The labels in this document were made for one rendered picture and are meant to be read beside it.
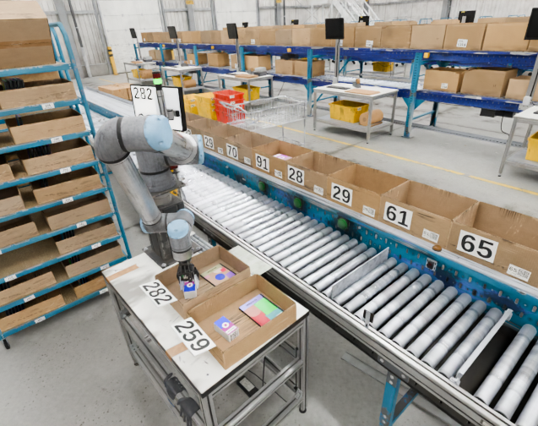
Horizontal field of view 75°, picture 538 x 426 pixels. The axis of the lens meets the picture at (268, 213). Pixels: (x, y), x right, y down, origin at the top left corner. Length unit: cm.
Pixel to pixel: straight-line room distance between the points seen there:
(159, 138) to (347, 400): 176
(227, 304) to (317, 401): 88
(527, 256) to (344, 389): 122
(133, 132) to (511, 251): 157
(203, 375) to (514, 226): 160
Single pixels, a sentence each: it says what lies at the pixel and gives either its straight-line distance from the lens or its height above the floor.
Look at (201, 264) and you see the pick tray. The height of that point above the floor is 78.
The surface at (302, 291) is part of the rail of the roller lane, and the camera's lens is 180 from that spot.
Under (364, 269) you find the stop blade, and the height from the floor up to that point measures 77.
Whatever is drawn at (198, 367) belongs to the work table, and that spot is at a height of 75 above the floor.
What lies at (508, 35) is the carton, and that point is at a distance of 642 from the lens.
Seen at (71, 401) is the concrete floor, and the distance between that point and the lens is 261.
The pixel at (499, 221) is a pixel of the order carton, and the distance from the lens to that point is 211.
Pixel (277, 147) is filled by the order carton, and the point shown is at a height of 99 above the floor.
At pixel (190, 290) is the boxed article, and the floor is 80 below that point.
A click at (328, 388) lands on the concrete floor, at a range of 233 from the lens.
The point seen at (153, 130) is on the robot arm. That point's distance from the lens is 120.
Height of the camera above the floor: 191
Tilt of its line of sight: 29 degrees down
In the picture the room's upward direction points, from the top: 3 degrees counter-clockwise
